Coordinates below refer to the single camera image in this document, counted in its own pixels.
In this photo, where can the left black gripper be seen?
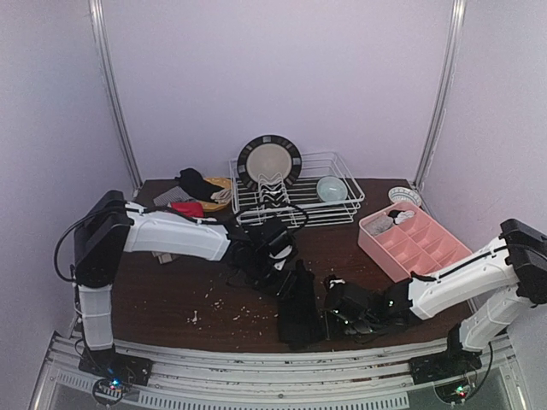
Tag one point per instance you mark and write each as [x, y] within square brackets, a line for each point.
[281, 284]

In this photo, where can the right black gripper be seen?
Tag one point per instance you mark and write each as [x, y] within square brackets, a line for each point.
[332, 307]

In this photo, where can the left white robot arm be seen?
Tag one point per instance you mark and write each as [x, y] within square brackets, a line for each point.
[115, 226]

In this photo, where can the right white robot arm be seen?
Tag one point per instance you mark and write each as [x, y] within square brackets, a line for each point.
[512, 267]

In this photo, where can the red underwear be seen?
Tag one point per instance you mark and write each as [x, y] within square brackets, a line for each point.
[191, 209]

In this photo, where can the grey rolled underwear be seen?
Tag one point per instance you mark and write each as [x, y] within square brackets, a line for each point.
[379, 225]

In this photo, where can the brown underwear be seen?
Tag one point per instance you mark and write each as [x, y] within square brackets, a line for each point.
[165, 258]

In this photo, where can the grey striped underwear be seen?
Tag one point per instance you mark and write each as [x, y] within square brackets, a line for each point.
[175, 194]

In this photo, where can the black and white rolled underwear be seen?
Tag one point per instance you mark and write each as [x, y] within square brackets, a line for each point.
[400, 216]

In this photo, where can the beige white socks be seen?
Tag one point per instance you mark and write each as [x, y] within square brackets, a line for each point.
[222, 196]

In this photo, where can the pink divided organizer box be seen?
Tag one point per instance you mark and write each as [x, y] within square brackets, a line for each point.
[420, 244]

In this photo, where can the light blue ceramic bowl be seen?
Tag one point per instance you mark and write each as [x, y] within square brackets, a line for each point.
[331, 189]

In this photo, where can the dark rimmed beige plate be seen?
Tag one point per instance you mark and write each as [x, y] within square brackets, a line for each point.
[268, 156]

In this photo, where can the black cloth on plate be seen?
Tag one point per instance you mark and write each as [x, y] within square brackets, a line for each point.
[192, 182]

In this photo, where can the blue patterned yellow bowl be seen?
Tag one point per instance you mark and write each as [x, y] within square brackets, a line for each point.
[402, 194]

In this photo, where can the white wire dish rack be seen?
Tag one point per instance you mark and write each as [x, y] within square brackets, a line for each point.
[298, 204]

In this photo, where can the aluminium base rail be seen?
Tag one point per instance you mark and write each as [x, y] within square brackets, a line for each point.
[377, 378]

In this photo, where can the left aluminium frame post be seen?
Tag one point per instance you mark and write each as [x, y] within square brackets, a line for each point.
[100, 34]

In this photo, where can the aluminium frame post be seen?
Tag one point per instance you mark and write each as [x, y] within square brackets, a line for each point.
[454, 38]
[100, 34]

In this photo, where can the right aluminium frame post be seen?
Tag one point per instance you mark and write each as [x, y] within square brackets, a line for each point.
[454, 38]

